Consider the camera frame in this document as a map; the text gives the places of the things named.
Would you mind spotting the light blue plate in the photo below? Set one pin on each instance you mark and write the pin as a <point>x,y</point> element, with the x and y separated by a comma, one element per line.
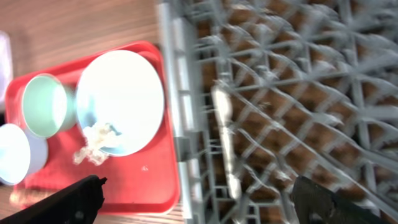
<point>121,88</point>

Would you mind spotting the white tissue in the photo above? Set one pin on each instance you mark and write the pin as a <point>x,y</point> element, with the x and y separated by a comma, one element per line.
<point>97,136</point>

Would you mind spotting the grey dishwasher rack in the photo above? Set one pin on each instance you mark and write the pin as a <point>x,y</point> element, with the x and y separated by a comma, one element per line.
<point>313,88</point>

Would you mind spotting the mint green bowl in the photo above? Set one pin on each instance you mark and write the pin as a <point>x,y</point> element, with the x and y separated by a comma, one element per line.
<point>48,106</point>

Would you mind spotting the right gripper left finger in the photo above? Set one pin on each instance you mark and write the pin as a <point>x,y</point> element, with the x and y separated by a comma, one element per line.
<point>78,203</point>

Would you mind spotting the white plastic spoon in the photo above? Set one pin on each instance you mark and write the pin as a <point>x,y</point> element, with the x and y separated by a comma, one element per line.
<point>223,114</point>

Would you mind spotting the orange carrot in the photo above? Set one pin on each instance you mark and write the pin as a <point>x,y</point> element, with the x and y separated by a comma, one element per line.
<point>26,197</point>

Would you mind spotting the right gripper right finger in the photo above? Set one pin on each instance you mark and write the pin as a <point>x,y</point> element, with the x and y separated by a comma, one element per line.
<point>315,204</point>

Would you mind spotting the light blue rice bowl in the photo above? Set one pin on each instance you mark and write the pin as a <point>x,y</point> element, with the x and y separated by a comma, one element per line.
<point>22,154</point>

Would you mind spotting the red serving tray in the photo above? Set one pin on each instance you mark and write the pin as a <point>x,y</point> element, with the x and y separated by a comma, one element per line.
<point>144,182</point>

